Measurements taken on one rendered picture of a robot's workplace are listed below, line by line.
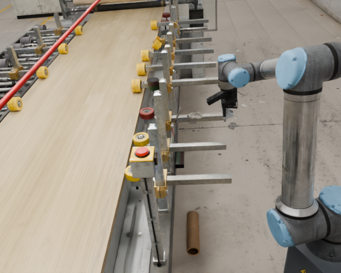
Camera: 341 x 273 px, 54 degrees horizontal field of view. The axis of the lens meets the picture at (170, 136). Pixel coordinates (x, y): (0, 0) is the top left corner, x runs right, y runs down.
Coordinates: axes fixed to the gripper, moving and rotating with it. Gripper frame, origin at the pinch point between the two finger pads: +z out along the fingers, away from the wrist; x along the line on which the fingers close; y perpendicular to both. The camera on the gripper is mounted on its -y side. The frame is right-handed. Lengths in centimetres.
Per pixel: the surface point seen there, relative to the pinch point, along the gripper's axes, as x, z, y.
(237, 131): 109, 83, 20
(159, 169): -56, -13, -30
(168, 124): -8.6, -4.5, -29.7
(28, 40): 164, -5, -181
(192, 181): -52, -2, -17
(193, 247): -27, 75, -22
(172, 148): -26.7, -1.9, -27.1
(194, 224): -9, 74, -21
